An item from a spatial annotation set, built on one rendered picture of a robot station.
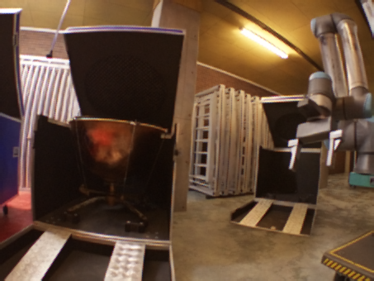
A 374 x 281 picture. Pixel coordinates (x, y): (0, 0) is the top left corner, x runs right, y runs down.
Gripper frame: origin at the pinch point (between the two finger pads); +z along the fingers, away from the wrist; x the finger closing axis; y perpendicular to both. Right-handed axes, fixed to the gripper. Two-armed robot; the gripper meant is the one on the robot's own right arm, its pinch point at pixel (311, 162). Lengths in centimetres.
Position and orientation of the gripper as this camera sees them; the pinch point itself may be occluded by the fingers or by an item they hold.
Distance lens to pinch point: 62.1
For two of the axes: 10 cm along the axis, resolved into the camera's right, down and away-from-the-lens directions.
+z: -4.0, 8.7, -3.1
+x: -3.8, 1.5, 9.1
